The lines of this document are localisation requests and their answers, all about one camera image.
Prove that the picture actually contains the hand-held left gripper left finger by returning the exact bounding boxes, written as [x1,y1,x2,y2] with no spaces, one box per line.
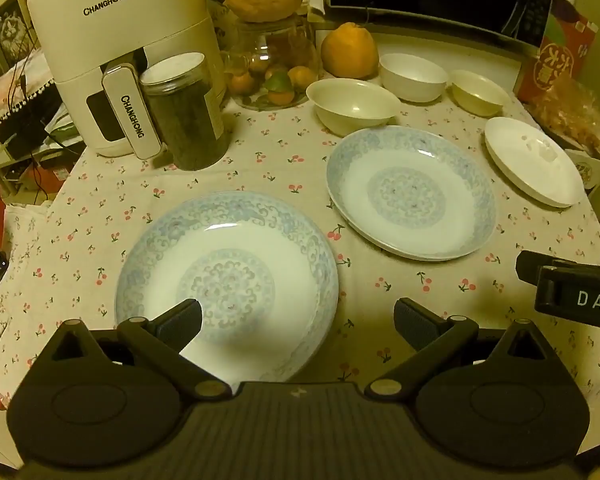
[50,298,232,402]

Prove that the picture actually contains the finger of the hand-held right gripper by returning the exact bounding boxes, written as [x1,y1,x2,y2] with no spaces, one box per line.
[515,250,600,286]

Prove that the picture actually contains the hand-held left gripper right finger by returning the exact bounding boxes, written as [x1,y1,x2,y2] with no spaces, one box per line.
[364,297,551,402]

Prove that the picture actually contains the blue patterned plate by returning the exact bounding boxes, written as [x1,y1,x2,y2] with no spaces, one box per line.
[326,126,497,262]
[115,191,340,386]

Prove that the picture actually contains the plain white plate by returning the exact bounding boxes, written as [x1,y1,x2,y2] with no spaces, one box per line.
[484,116,585,208]

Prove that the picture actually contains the small cream bowl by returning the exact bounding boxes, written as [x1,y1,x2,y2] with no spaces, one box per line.
[449,69,511,117]

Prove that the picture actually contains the white bowl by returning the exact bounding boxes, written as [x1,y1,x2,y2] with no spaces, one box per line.
[379,53,449,104]

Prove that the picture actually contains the large cream bowl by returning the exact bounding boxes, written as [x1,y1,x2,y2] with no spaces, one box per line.
[306,78,402,137]

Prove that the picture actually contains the black and white box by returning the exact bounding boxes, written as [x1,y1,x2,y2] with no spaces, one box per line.
[550,130,600,191]

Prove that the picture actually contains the cherry print tablecloth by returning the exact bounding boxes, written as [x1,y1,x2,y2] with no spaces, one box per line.
[0,67,600,413]

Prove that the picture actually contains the plastic bag of snacks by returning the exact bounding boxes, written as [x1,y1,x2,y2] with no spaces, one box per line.
[527,77,600,161]

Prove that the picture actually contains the clear jar with dark contents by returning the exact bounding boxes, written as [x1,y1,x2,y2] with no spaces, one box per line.
[139,52,229,172]

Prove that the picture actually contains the orange carton box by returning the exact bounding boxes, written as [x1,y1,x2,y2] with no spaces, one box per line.
[512,0,600,106]

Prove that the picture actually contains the small mandarin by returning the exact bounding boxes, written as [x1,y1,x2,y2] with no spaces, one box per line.
[230,72,257,96]
[287,65,319,93]

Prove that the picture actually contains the green citrus fruit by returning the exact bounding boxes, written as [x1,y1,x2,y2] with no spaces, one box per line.
[265,71,295,93]

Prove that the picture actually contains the floral cloth cover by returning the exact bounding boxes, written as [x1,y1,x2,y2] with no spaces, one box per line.
[0,52,66,128]

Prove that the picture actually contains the glass jar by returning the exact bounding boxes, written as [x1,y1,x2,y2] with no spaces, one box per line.
[221,12,324,111]

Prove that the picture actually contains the white air fryer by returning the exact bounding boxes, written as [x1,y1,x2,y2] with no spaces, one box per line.
[26,0,226,161]

